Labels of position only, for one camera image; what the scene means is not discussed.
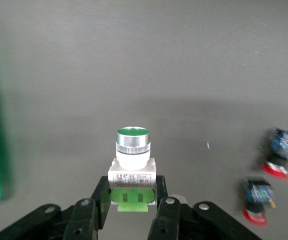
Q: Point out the green push button switch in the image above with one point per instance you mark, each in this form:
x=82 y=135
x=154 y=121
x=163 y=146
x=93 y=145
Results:
x=131 y=175

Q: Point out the red push button switch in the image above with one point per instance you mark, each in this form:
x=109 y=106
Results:
x=257 y=195
x=281 y=152

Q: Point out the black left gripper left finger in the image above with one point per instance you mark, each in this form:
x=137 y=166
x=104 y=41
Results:
x=83 y=220

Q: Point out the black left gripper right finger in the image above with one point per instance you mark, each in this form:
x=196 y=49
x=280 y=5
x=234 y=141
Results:
x=168 y=220

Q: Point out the tiny pale blue scrap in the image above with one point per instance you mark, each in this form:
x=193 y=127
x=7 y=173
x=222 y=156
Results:
x=208 y=145

